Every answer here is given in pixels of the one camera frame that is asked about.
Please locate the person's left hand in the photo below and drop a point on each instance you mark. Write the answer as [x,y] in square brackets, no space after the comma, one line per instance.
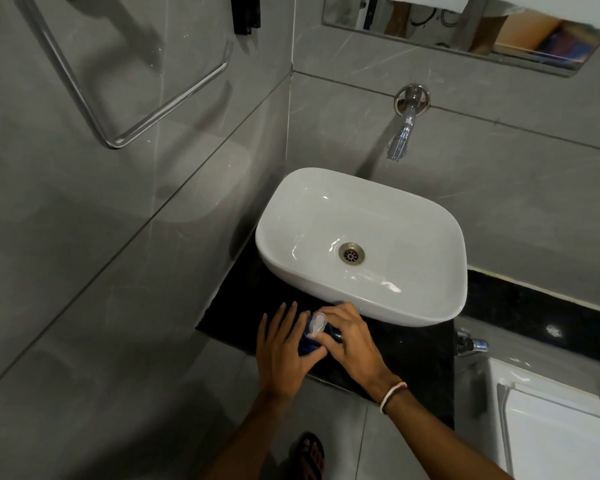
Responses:
[280,359]

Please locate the person's right hand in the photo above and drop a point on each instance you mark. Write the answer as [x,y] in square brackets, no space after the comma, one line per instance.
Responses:
[360,352]

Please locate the person's left middle finger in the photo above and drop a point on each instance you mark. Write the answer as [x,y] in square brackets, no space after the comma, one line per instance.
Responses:
[290,322]

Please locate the person's left little finger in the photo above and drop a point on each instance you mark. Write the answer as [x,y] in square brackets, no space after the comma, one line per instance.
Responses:
[262,332]

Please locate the person's left thumb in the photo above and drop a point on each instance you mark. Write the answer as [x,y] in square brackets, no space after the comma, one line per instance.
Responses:
[316,358]

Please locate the person's right thumb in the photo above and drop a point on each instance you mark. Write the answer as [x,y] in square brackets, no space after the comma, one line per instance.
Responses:
[333,350]

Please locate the blue bottle with white cap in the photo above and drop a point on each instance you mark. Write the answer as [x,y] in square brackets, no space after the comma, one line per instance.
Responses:
[316,328]

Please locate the person's left forearm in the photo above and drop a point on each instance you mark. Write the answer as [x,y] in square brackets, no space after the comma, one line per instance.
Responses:
[240,437]

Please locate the person's right forearm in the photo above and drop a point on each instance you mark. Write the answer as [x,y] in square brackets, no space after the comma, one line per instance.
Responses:
[445,434]

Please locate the pink white wristband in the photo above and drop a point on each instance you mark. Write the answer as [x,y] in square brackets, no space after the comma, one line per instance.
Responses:
[392,392]

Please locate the metal basin drain strainer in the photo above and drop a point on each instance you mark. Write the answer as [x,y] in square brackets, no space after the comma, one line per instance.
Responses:
[351,253]

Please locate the black red sandal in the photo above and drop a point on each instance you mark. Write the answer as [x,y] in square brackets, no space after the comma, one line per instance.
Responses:
[310,457]

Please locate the white ceramic wash basin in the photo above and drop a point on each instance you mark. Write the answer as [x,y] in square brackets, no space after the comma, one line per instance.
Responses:
[365,244]

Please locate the chrome angle valve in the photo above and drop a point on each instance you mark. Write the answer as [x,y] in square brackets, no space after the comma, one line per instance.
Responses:
[469,343]

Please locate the white toilet cistern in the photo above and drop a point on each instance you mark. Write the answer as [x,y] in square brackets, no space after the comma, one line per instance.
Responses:
[550,419]

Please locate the chrome wall tap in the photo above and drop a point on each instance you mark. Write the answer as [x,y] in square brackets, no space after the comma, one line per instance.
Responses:
[405,122]

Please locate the black wall bracket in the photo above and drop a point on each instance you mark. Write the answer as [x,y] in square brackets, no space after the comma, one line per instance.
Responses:
[246,13]

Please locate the wall mirror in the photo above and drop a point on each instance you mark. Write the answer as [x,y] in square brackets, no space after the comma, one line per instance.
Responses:
[460,34]

